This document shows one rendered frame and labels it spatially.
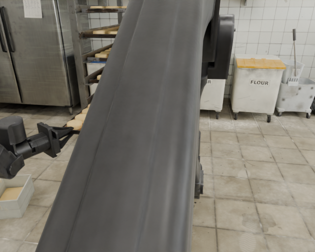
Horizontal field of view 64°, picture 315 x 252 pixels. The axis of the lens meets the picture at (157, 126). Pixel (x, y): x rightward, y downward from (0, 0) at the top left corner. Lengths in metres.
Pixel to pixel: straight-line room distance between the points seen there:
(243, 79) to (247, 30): 0.83
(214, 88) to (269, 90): 0.65
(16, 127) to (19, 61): 2.93
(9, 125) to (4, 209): 1.38
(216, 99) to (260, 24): 1.20
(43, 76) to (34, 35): 0.48
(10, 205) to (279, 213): 1.87
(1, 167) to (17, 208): 1.35
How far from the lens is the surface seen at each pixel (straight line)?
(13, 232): 2.02
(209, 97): 3.29
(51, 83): 3.50
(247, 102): 3.37
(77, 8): 1.07
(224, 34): 0.27
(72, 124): 0.89
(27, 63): 3.60
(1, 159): 0.71
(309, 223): 2.11
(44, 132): 0.82
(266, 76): 3.30
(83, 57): 1.08
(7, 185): 2.33
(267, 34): 3.89
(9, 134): 0.74
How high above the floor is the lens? 1.32
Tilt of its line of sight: 25 degrees down
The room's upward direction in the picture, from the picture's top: straight up
